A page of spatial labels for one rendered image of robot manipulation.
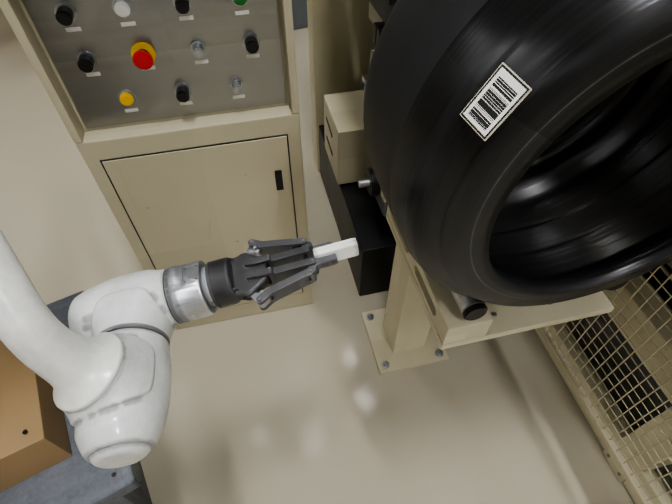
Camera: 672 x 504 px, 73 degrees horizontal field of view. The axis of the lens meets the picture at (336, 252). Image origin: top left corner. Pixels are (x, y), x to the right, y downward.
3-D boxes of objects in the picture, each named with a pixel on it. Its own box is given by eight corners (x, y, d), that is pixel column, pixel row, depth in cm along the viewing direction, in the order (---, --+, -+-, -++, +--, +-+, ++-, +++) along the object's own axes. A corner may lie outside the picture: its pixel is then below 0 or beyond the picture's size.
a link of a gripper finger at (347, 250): (313, 252, 71) (314, 255, 70) (356, 240, 71) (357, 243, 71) (316, 263, 73) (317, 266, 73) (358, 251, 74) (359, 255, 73)
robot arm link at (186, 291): (163, 256, 71) (200, 246, 71) (186, 287, 78) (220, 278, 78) (163, 304, 65) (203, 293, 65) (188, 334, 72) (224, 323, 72)
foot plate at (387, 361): (361, 313, 184) (361, 311, 182) (423, 301, 188) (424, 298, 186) (380, 375, 167) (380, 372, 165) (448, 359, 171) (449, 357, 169)
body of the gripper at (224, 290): (203, 295, 66) (265, 278, 66) (201, 251, 71) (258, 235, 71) (221, 320, 72) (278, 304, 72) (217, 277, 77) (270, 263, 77)
